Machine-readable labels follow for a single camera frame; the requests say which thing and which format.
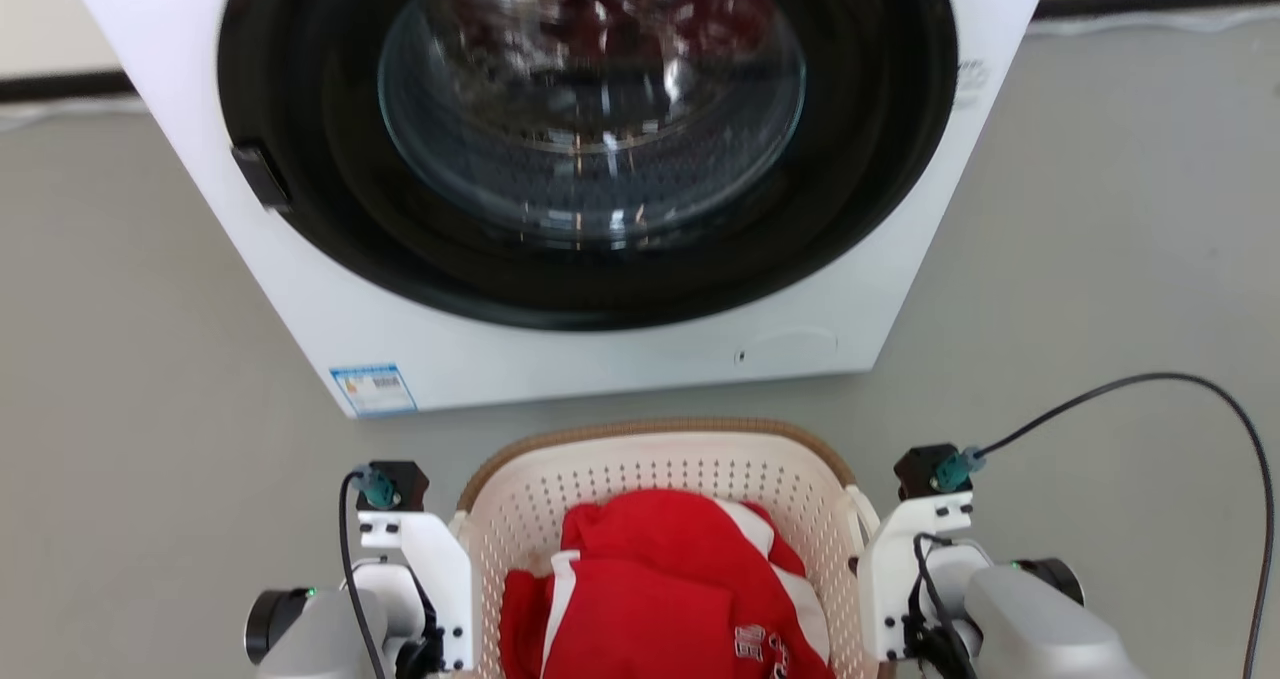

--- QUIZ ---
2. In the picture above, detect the washer drain filter cover flap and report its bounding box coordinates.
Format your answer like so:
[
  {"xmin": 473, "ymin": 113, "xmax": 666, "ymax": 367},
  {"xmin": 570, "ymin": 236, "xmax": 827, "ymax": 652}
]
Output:
[{"xmin": 735, "ymin": 328, "xmax": 841, "ymax": 369}]

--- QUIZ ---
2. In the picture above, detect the black washer door latch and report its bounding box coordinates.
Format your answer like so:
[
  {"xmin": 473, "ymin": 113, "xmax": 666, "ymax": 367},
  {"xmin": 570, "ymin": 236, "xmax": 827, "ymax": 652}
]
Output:
[{"xmin": 231, "ymin": 143, "xmax": 293, "ymax": 213}]

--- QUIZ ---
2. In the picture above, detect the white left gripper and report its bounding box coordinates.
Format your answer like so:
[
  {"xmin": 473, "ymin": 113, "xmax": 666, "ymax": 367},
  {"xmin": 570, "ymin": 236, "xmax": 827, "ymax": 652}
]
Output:
[{"xmin": 357, "ymin": 509, "xmax": 475, "ymax": 673}]

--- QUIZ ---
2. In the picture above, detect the red garment with white stripes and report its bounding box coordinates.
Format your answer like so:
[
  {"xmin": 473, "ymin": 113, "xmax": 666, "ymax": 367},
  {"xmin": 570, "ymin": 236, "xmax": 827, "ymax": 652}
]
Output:
[{"xmin": 497, "ymin": 488, "xmax": 837, "ymax": 679}]

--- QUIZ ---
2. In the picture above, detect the white front-load washing machine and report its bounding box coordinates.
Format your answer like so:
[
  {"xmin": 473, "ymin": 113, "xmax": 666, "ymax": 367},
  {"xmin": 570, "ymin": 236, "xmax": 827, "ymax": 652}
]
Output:
[{"xmin": 58, "ymin": 0, "xmax": 1054, "ymax": 419}]

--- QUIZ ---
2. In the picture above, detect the blue white energy label sticker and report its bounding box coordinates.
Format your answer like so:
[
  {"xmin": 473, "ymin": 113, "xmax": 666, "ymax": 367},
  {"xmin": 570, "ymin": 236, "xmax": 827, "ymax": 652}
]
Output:
[{"xmin": 329, "ymin": 362, "xmax": 419, "ymax": 419}]

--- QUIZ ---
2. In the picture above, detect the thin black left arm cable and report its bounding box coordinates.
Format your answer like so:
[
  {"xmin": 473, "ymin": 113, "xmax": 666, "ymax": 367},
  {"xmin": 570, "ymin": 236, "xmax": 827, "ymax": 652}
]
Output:
[{"xmin": 337, "ymin": 468, "xmax": 391, "ymax": 679}]

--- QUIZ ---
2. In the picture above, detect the long black right arm cable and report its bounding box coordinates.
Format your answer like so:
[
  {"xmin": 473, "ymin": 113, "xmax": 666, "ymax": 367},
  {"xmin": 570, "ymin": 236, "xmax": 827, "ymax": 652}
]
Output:
[{"xmin": 973, "ymin": 371, "xmax": 1277, "ymax": 679}]

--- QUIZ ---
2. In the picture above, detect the short black right gripper cable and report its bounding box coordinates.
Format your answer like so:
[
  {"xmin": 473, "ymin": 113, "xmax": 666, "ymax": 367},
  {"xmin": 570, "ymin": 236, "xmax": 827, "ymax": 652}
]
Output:
[{"xmin": 903, "ymin": 532, "xmax": 979, "ymax": 679}]

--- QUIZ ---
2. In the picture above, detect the cream perforated plastic laundry basket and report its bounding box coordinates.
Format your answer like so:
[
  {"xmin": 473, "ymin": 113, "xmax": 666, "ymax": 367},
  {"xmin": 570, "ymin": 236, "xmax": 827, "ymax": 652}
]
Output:
[{"xmin": 453, "ymin": 417, "xmax": 883, "ymax": 679}]

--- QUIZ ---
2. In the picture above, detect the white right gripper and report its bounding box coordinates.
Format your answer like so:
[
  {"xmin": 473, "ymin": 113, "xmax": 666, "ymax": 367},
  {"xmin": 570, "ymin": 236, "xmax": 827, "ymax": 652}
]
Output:
[{"xmin": 857, "ymin": 492, "xmax": 975, "ymax": 663}]

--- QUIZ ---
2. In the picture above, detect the round black glass washer door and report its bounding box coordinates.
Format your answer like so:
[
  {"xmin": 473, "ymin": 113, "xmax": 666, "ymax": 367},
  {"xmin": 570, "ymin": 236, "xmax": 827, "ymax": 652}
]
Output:
[{"xmin": 216, "ymin": 0, "xmax": 960, "ymax": 333}]

